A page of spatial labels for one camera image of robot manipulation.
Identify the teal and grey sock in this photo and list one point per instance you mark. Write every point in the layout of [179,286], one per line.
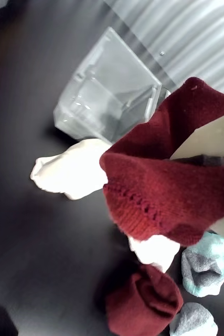
[203,265]
[193,320]

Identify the white sock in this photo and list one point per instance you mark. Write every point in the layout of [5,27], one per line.
[69,168]
[153,253]

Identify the grey plastic bin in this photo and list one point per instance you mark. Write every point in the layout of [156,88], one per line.
[111,86]

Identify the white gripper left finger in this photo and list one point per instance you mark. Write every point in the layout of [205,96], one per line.
[216,136]

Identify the dark red sock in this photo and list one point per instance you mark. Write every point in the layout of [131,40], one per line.
[156,189]
[143,302]

